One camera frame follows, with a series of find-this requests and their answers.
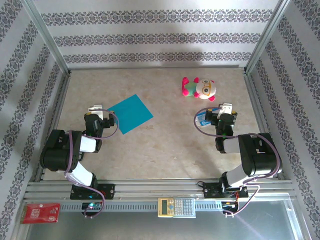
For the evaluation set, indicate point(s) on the blue square paper sheet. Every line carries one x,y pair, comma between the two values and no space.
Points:
135,115

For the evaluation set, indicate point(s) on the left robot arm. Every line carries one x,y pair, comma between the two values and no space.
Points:
57,150

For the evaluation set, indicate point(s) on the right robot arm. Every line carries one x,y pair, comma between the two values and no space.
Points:
260,155

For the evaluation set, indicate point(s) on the steel sheet shelf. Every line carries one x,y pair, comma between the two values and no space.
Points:
125,227

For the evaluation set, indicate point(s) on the blue white tissue pack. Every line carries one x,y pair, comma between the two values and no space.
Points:
201,122

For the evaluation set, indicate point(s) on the pink white plush toy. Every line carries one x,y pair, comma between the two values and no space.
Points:
205,90

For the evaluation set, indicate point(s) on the small controller board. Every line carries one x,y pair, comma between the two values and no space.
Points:
96,205
228,205

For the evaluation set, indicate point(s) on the beige scientific calculator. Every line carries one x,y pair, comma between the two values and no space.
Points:
175,207

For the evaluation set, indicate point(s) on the red flat packet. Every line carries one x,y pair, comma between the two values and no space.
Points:
40,213

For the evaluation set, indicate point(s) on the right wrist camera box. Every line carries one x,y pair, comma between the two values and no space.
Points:
211,118

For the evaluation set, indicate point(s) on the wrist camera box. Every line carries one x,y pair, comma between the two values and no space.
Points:
211,118
110,122

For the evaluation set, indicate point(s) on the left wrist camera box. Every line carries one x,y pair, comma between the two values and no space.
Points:
110,122

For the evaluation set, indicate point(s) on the aluminium side rail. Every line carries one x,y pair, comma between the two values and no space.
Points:
59,100
255,100

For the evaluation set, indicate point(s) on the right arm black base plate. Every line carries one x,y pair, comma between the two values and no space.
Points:
210,191

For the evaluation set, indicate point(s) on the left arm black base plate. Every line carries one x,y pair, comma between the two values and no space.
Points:
110,191

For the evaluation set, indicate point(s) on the aluminium back rail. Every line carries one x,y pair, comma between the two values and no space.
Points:
155,67

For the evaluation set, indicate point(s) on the aluminium corner post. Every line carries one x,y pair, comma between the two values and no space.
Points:
265,37
48,37

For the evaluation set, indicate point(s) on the aluminium front rail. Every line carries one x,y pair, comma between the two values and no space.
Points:
155,190

